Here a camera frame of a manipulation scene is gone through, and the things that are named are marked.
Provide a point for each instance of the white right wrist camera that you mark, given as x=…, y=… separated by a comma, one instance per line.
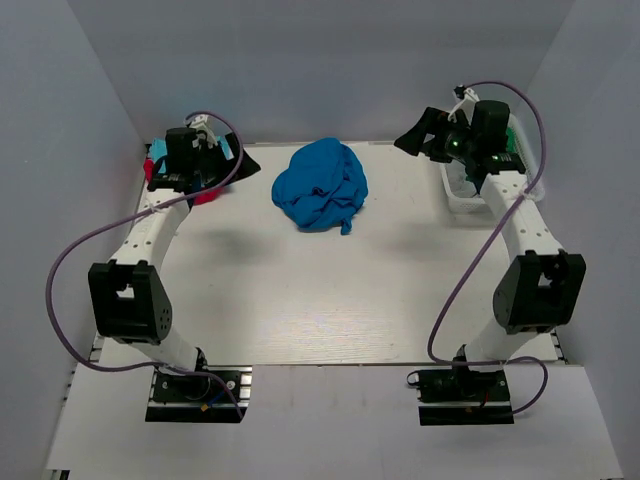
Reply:
x=466, y=99

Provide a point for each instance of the white plastic basket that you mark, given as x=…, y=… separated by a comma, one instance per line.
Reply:
x=500, y=191

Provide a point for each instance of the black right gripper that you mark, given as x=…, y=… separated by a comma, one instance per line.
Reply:
x=433, y=138

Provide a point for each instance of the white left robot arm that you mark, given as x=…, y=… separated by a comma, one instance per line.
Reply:
x=130, y=303

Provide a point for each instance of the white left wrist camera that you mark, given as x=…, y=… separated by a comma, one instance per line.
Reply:
x=202, y=124

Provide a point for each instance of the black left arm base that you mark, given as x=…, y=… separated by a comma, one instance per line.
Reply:
x=198, y=400

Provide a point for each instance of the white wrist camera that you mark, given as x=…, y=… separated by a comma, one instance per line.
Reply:
x=466, y=99
x=202, y=124

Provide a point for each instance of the folded light blue t-shirt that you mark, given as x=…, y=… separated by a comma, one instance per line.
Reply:
x=158, y=149

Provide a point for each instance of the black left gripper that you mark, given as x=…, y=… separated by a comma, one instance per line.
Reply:
x=220, y=163

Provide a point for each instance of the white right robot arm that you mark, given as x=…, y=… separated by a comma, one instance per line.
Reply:
x=541, y=285

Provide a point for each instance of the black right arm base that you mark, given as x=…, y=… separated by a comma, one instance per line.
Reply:
x=458, y=396

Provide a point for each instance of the green t-shirt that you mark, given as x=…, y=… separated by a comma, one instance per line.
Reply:
x=510, y=140

